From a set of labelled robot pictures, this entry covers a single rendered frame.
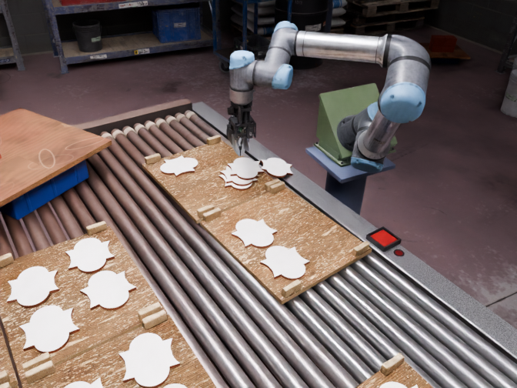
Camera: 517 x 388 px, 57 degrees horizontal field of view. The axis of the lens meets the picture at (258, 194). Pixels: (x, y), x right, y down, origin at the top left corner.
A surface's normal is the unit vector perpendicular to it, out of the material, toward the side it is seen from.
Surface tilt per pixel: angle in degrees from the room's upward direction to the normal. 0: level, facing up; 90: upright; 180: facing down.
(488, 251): 0
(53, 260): 0
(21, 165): 0
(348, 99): 45
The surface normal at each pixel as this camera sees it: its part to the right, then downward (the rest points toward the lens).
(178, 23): 0.39, 0.54
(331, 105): 0.34, -0.22
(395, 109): -0.26, 0.86
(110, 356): 0.02, -0.82
